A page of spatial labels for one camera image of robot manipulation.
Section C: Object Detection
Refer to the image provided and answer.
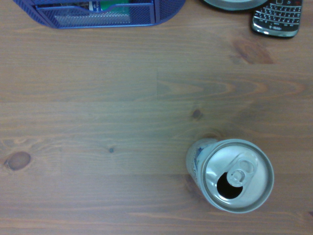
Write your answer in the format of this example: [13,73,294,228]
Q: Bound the green blue pack in organizer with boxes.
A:
[89,0,130,13]

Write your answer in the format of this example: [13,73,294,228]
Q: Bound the blue mesh desk organizer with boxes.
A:
[13,0,186,29]

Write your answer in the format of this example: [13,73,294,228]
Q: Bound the silver blue drink can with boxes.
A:
[185,138,275,214]

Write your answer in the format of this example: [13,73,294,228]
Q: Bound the black twin-bell alarm clock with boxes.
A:
[201,0,269,12]

